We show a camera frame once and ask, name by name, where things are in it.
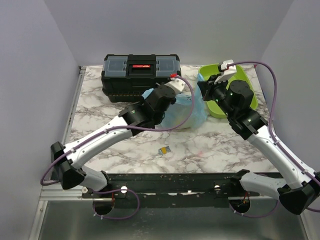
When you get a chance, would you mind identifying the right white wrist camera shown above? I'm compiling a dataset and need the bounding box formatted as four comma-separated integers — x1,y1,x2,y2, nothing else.
214,59,237,85

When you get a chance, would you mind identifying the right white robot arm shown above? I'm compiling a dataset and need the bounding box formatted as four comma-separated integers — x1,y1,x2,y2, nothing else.
197,75,320,215

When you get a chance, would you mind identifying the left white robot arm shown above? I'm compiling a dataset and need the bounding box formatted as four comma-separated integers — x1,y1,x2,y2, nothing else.
50,81,182,198

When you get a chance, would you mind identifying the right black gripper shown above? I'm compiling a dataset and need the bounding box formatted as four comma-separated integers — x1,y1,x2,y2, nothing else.
197,73,235,119

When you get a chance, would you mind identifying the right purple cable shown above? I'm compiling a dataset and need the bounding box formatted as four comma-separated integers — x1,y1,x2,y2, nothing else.
218,61,320,218

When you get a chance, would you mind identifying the small yellow metal clip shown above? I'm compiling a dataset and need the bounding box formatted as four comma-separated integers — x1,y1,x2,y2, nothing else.
158,146,171,155

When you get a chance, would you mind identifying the blue plastic bag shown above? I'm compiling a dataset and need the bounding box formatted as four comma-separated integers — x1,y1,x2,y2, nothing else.
157,86,207,129

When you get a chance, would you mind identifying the aluminium frame rail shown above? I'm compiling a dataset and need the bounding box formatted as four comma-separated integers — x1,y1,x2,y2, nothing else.
32,66,274,240

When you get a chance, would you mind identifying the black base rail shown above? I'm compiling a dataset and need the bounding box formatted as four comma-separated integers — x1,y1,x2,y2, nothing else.
49,172,278,210

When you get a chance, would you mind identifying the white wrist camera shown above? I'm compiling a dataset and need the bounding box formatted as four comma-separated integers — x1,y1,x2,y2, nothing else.
165,74,186,95
214,59,237,85

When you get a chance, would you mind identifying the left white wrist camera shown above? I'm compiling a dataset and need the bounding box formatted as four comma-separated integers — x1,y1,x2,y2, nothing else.
165,74,186,95

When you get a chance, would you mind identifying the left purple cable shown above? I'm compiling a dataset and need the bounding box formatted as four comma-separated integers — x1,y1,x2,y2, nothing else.
40,73,196,221

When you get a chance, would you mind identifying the green plastic tray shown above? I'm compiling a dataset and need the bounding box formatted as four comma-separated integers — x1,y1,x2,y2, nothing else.
198,64,258,119

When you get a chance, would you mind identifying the purple cable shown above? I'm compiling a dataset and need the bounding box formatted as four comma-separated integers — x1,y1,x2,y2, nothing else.
40,73,196,221
218,61,320,218

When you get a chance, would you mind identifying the black plastic toolbox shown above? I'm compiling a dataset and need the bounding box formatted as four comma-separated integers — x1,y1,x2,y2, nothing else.
101,54,181,103

